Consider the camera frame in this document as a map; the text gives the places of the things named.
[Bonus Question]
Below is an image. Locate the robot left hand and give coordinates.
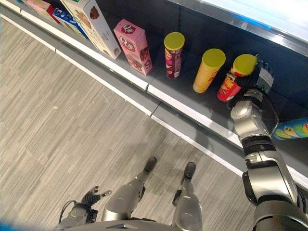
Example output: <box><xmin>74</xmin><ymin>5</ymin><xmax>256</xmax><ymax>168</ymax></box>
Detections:
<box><xmin>81</xmin><ymin>185</ymin><xmax>113</xmax><ymax>205</ymax></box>

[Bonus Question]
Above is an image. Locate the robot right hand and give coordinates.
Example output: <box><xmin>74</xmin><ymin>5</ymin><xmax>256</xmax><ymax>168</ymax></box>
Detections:
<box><xmin>234</xmin><ymin>54</ymin><xmax>275</xmax><ymax>94</ymax></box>

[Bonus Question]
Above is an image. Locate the red chip can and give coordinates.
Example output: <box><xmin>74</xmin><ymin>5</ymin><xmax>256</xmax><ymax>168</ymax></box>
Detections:
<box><xmin>217</xmin><ymin>54</ymin><xmax>258</xmax><ymax>103</ymax></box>

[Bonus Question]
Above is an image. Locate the robot left leg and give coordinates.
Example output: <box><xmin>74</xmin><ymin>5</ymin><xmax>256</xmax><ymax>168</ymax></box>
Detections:
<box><xmin>102</xmin><ymin>156</ymin><xmax>158</xmax><ymax>222</ymax></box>

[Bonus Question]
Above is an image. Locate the robot leg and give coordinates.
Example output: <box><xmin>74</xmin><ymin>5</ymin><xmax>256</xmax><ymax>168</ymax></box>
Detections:
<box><xmin>102</xmin><ymin>156</ymin><xmax>158</xmax><ymax>222</ymax></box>
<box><xmin>171</xmin><ymin>161</ymin><xmax>203</xmax><ymax>231</ymax></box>

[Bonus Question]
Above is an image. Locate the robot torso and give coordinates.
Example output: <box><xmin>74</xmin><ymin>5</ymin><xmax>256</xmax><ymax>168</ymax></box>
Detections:
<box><xmin>69</xmin><ymin>218</ymin><xmax>183</xmax><ymax>231</ymax></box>

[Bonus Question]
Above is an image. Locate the yellow chip can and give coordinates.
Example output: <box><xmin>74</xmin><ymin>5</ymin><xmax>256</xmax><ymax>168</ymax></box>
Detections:
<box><xmin>192</xmin><ymin>48</ymin><xmax>226</xmax><ymax>94</ymax></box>

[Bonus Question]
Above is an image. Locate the blue green chip can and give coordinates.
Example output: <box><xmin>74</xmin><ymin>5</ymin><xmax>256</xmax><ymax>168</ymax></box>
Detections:
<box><xmin>272</xmin><ymin>117</ymin><xmax>308</xmax><ymax>141</ymax></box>

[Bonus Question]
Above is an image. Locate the grey store shelf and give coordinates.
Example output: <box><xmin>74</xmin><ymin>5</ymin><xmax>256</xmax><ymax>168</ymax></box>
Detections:
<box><xmin>0</xmin><ymin>0</ymin><xmax>308</xmax><ymax>193</ymax></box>

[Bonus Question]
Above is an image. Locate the maroon chip can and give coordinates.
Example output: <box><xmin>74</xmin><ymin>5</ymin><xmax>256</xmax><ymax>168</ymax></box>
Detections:
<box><xmin>164</xmin><ymin>32</ymin><xmax>185</xmax><ymax>79</ymax></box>

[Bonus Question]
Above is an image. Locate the robot right leg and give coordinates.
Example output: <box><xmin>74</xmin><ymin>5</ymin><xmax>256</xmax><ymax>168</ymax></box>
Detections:
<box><xmin>171</xmin><ymin>161</ymin><xmax>203</xmax><ymax>231</ymax></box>

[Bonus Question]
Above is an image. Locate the tall white cookie box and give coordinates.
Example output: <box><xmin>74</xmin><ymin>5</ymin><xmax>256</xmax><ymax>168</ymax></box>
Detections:
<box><xmin>59</xmin><ymin>0</ymin><xmax>122</xmax><ymax>60</ymax></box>

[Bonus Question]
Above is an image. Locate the blue white snack box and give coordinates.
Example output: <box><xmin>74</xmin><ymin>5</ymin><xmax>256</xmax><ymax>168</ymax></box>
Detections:
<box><xmin>51</xmin><ymin>8</ymin><xmax>89</xmax><ymax>39</ymax></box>

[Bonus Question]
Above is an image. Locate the red snack box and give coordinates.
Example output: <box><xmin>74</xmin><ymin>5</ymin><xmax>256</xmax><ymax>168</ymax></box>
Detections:
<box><xmin>45</xmin><ymin>4</ymin><xmax>61</xmax><ymax>25</ymax></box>

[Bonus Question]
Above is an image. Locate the pale pink snack box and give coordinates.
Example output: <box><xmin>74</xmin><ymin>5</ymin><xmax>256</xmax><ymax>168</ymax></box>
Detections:
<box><xmin>26</xmin><ymin>0</ymin><xmax>51</xmax><ymax>18</ymax></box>

